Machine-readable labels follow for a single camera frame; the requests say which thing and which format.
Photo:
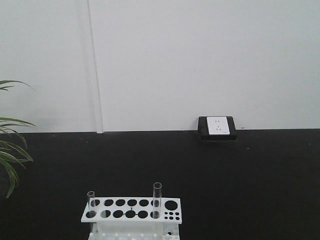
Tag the green potted plant leaves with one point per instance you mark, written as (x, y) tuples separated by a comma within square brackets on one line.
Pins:
[(11, 152)]

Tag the short clear test tube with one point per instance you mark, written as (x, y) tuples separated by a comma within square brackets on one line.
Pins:
[(91, 202)]

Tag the white test tube rack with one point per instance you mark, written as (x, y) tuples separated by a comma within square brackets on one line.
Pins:
[(130, 218)]

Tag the black and white power socket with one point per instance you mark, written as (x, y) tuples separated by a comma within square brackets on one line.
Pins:
[(216, 128)]

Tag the tall clear test tube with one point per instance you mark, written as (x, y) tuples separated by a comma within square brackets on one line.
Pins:
[(157, 198)]

